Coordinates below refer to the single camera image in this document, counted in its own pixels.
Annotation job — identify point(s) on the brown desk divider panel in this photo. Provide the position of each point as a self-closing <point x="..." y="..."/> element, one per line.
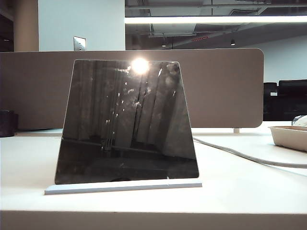
<point x="223" y="91"/>

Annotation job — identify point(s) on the large black chair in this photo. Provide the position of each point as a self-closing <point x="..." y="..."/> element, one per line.
<point x="292" y="100"/>

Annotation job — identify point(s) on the beige paper pulp tray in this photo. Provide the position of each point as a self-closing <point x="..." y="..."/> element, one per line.
<point x="290" y="139"/>

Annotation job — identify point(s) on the white crumpled bag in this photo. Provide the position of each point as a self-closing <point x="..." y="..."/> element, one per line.
<point x="301" y="120"/>

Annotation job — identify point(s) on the red ceiling sign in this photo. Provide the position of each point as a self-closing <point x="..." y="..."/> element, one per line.
<point x="200" y="39"/>

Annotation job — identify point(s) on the black pendant lamp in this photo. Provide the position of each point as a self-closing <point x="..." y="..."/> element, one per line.
<point x="232" y="42"/>

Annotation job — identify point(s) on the long ceiling light strip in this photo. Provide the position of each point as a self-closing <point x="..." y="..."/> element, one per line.
<point x="216" y="19"/>

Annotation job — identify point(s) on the small black chair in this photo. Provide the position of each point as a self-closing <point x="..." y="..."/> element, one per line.
<point x="270" y="103"/>

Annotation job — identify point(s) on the dark round container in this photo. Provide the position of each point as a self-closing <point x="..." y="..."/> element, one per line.
<point x="7" y="123"/>

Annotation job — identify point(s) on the metal wall switch plate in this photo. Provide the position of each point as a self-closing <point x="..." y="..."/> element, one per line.
<point x="79" y="43"/>

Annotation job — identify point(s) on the white divider bracket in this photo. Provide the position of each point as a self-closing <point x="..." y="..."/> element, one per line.
<point x="236" y="130"/>

